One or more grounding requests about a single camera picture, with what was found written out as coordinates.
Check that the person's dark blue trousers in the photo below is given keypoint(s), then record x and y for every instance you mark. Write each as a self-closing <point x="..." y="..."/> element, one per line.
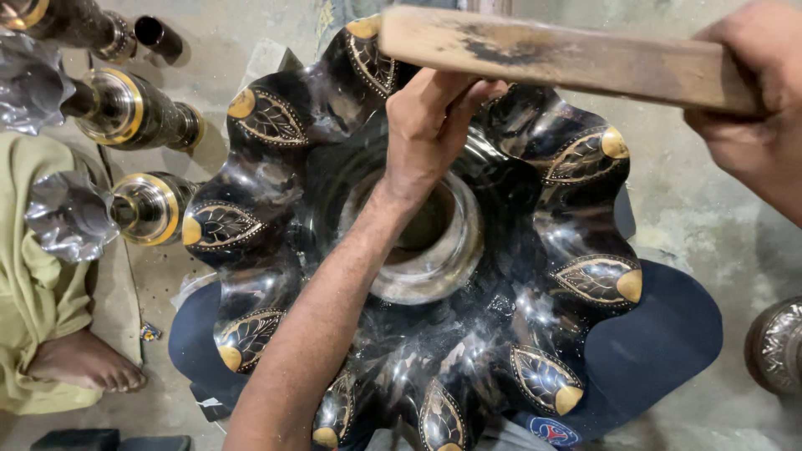
<point x="658" y="351"/>

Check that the person's left hand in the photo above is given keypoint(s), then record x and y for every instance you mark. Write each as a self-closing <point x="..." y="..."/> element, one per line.
<point x="420" y="138"/>

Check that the wooden beating stick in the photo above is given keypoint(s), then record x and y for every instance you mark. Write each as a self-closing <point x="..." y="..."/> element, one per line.
<point x="564" y="59"/>

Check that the black gold vase silver flared rim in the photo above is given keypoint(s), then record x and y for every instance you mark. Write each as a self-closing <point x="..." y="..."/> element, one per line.
<point x="141" y="210"/>
<point x="125" y="113"/>

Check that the large black fluted metal vase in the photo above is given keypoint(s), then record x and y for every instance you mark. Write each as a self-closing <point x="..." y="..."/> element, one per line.
<point x="514" y="250"/>

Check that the grey stone block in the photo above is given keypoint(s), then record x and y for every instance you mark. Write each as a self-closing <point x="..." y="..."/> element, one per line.
<point x="266" y="59"/>

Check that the black flat block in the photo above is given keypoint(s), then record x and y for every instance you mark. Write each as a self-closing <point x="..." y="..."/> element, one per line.
<point x="155" y="443"/>
<point x="75" y="440"/>

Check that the person's right hand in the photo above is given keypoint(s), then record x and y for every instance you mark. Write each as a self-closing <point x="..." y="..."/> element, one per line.
<point x="767" y="147"/>

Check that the black gold metal vase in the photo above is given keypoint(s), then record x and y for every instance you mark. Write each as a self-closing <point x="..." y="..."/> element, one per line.
<point x="69" y="22"/>

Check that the black card with white label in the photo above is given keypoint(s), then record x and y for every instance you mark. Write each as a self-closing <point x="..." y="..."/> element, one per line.
<point x="210" y="402"/>

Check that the small colourful wrapper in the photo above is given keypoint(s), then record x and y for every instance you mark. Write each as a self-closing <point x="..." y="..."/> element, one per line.
<point x="150" y="332"/>

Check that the small dark metal tube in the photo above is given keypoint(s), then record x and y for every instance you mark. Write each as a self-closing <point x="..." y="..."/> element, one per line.
<point x="156" y="36"/>

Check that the engraved round metal pot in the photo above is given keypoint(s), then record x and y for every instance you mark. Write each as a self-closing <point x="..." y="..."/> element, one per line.
<point x="780" y="347"/>

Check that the person's right fingers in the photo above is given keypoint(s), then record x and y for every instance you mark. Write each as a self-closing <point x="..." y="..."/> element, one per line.
<point x="758" y="28"/>

